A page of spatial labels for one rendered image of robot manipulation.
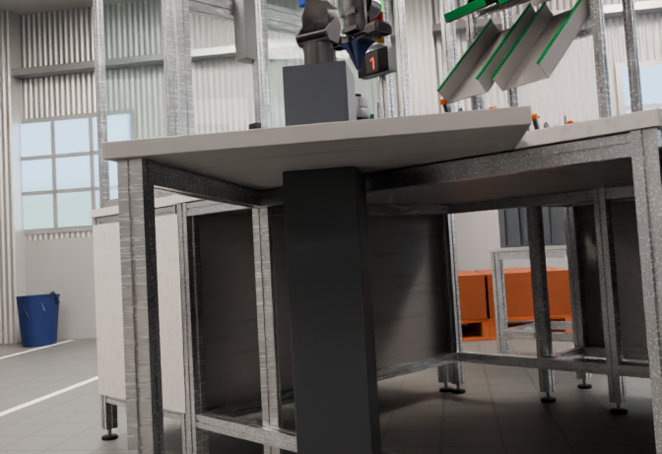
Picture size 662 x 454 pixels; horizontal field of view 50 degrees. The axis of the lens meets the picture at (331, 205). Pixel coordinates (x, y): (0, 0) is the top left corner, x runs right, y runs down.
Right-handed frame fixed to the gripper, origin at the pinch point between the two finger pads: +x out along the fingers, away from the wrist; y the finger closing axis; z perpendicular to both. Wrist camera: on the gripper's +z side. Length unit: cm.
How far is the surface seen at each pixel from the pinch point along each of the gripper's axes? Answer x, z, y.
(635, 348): 99, 166, 8
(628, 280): 70, 166, 10
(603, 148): 32, -7, -64
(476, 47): 0.2, 19.4, -21.8
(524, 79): 13.2, 8.9, -40.5
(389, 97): 4.1, 31.9, 18.0
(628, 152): 34, -8, -69
